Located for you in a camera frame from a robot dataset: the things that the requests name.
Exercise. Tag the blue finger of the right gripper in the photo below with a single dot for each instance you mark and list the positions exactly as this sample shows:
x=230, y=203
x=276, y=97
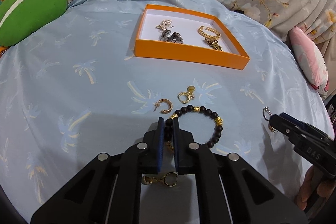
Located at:
x=292, y=120
x=288, y=129

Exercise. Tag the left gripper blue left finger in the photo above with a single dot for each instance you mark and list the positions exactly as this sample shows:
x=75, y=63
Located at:
x=154, y=152

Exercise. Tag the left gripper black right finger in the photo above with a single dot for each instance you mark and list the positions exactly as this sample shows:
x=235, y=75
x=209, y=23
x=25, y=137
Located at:
x=183, y=154

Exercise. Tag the gold ring charm earring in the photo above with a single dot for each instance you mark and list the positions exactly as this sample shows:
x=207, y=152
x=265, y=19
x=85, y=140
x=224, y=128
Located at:
x=168, y=179

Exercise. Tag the gold pearl pendant earring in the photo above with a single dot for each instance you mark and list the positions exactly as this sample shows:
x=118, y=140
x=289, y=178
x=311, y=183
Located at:
x=186, y=96

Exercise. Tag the silver wrist watch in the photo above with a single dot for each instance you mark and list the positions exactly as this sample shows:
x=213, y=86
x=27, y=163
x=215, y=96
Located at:
x=174, y=37

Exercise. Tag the orange jewelry tray box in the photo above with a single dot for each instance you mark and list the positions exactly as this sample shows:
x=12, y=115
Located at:
x=194, y=48

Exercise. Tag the person right hand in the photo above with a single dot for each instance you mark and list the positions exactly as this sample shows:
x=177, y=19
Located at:
x=324, y=189

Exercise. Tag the pink patterned pillow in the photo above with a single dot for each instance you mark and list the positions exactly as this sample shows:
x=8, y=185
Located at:
x=310, y=60

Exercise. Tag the light blue palm-print sheet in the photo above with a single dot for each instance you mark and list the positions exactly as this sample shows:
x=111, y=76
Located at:
x=74, y=89

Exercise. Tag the pearl gold brooch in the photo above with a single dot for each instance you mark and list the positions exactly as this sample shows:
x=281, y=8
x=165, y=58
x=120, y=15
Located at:
x=165, y=25

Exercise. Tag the green plush pillow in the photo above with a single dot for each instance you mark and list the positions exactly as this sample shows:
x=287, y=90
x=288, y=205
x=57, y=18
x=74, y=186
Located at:
x=20, y=18

